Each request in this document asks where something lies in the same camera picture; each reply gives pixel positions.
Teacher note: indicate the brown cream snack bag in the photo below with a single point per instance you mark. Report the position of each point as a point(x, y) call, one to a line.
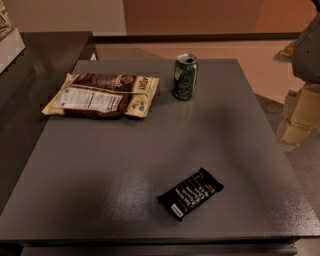
point(103, 96)

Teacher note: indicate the white box on side table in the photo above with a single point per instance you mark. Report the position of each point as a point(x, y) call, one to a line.
point(11, 43)

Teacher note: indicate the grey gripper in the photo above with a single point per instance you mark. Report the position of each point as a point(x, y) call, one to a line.
point(308, 55)

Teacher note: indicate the green soda can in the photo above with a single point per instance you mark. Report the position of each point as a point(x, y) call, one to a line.
point(185, 76)

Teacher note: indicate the black rxbar chocolate bar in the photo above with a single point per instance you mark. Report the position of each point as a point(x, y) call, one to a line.
point(189, 194)

